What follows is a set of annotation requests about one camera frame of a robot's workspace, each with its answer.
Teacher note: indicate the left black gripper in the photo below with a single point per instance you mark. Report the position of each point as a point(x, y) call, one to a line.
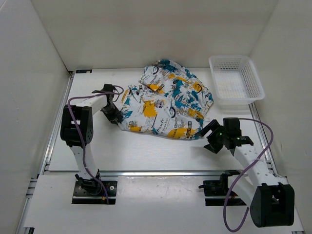
point(117, 115)

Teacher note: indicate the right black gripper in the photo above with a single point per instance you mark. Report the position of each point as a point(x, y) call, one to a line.
point(214, 126)

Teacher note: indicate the white yellow teal printed shorts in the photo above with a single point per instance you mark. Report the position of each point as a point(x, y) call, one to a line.
point(168, 101)

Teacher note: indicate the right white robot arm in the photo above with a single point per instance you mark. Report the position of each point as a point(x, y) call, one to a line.
point(270, 202)

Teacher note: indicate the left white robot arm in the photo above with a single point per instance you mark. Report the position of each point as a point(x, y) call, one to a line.
point(77, 129)

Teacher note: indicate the white perforated plastic basket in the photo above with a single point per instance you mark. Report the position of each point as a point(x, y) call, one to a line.
point(236, 82)

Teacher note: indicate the small black label tag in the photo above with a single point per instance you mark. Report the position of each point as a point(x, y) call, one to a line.
point(84, 71)

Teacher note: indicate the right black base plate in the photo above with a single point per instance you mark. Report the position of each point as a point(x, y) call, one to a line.
point(215, 194)

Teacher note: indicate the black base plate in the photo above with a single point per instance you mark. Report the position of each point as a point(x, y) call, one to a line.
point(91, 192)
point(215, 194)

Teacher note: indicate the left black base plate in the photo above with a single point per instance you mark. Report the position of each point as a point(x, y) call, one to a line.
point(91, 192)

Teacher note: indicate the aluminium frame rail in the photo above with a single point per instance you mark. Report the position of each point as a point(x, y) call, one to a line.
point(158, 183)

